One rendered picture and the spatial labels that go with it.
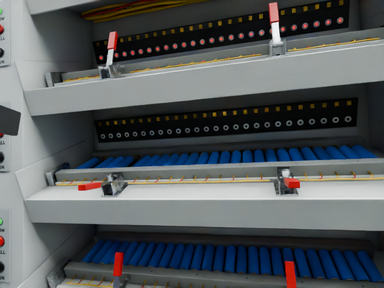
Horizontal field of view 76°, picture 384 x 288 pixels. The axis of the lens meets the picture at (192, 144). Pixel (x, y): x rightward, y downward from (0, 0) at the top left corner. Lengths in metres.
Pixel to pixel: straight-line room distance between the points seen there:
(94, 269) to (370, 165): 0.49
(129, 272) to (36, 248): 0.17
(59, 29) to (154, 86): 0.31
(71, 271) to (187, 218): 0.28
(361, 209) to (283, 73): 0.20
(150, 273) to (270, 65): 0.39
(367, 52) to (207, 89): 0.21
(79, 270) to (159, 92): 0.36
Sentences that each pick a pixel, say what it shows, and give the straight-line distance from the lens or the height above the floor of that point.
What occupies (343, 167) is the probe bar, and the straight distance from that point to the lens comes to 0.41.
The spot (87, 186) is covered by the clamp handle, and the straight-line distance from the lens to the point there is 0.37.
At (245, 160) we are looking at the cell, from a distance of 0.43.
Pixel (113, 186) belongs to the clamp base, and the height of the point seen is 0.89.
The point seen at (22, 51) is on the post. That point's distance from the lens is 0.55.
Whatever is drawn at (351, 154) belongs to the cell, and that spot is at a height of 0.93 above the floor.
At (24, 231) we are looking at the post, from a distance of 0.53.
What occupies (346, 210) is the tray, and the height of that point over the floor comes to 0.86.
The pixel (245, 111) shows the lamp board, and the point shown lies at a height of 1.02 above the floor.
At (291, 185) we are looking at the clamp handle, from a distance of 0.29.
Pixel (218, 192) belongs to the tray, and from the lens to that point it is 0.37.
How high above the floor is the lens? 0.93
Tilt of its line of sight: 3 degrees up
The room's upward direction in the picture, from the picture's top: 2 degrees counter-clockwise
